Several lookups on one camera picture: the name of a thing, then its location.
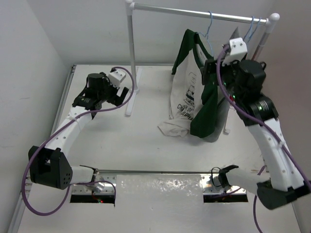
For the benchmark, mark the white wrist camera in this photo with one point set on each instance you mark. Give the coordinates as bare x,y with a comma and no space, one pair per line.
116,77
236,51

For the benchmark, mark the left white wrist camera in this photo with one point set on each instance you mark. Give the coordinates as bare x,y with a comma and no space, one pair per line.
116,77

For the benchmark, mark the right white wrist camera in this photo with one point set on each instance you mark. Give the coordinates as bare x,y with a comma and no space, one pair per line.
236,51

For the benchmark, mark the blue hanger with red shirt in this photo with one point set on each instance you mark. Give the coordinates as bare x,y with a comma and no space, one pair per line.
256,28

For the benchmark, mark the blue hanger with grey shirt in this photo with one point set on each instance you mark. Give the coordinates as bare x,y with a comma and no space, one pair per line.
249,33

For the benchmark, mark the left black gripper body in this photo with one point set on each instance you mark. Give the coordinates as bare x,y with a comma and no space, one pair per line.
109,92

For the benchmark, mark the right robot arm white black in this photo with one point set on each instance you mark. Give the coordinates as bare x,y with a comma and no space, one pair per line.
285,183

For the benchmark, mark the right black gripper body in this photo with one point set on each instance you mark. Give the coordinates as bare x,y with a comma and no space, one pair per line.
227,73

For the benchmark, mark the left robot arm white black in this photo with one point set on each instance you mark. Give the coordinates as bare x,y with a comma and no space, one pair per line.
49,162

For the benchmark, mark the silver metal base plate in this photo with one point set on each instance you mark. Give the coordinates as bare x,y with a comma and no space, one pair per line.
106,183

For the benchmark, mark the white metal clothes rack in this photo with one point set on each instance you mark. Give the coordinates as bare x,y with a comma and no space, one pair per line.
130,6

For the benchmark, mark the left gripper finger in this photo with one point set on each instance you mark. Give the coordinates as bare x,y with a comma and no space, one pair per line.
118,100
124,92

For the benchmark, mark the grey t shirt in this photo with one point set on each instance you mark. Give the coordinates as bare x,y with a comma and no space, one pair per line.
217,107

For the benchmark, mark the green and white t shirt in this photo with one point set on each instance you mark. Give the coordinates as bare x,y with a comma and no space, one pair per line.
193,104

